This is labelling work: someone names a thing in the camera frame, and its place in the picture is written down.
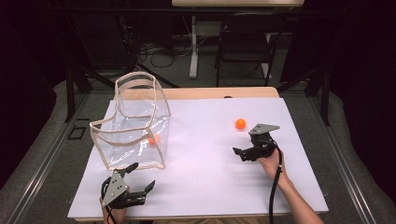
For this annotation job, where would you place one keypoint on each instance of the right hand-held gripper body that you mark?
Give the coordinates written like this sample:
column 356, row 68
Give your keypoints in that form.
column 263, row 141

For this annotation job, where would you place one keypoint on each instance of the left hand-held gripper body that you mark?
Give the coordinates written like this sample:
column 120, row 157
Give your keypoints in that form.
column 115, row 188

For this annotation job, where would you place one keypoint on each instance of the clear plastic bag beige trim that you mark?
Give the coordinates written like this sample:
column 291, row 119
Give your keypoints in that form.
column 124, row 149

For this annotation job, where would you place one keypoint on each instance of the orange table tennis ball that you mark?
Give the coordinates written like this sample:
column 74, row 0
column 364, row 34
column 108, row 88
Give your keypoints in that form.
column 240, row 123
column 153, row 139

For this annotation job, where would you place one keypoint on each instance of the person's right hand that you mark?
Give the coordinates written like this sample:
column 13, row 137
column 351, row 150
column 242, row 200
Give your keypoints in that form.
column 271, row 166

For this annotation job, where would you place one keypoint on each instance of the person's left hand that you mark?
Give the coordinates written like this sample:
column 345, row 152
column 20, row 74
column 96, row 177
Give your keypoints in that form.
column 116, row 215

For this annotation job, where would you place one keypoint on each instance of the white table cover sheet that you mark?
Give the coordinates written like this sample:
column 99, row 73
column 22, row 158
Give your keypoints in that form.
column 202, row 174

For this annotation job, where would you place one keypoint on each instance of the wooden table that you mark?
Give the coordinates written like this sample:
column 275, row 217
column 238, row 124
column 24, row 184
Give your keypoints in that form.
column 202, row 92

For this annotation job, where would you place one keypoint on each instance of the black metal stand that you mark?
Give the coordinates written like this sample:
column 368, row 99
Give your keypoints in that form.
column 74, row 90
column 320, row 93

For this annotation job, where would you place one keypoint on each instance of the black chair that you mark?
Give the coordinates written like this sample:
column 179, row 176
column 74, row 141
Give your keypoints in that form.
column 246, row 40

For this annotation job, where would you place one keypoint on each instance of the white desk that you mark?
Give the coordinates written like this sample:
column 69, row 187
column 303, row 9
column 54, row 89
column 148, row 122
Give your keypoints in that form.
column 194, row 46

